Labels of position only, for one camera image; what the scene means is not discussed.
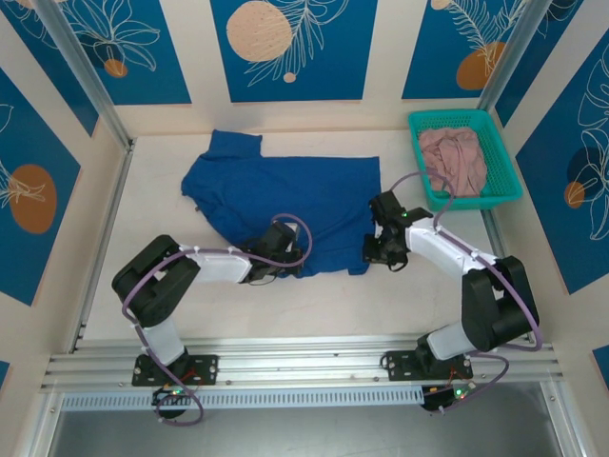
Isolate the blue t-shirt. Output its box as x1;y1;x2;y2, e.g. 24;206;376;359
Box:
180;129;384;280

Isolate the pink crumpled cloth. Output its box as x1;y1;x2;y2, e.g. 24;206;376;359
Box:
417;126;490;199

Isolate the teal plastic mesh basket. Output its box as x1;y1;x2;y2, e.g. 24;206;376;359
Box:
407;109;524;212

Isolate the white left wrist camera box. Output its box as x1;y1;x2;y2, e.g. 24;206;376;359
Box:
283;221;304;253

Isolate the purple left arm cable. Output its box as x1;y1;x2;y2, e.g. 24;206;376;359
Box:
121;212;313;428

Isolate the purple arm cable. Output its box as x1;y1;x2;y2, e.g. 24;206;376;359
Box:
121;212;313;428
389;170;544;415

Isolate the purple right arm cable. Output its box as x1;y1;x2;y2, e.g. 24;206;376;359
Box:
389;170;544;415

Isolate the aluminium mounting rail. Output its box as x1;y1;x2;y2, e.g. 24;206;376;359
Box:
40;335;565;392

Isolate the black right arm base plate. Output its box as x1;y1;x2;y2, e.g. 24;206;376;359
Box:
383;349;475;382

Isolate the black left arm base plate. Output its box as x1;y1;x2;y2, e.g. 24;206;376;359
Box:
131;354;221;387

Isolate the grey slotted cable duct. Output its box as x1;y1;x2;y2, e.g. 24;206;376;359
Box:
59;385;427;411

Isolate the aluminium corner post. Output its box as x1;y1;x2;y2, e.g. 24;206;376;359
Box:
33;0;137;154
477;0;558;115

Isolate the aluminium frame leg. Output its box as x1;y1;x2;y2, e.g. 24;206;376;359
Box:
540;380;596;457
13;389;63;457

